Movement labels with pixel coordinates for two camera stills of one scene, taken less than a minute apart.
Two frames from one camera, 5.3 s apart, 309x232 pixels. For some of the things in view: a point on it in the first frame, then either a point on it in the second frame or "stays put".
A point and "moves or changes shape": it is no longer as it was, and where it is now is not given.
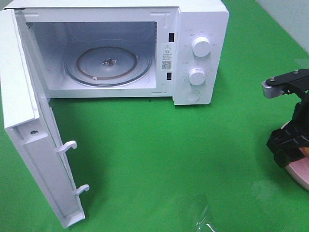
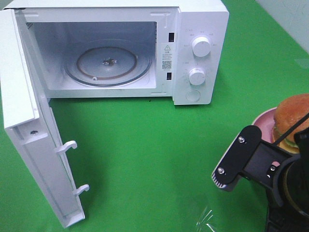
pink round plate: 300,171 moves or changes shape
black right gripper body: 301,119 → 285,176
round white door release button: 192,95 stays put
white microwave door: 26,114 stays put
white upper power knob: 201,46 stays put
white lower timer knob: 197,76 stays put
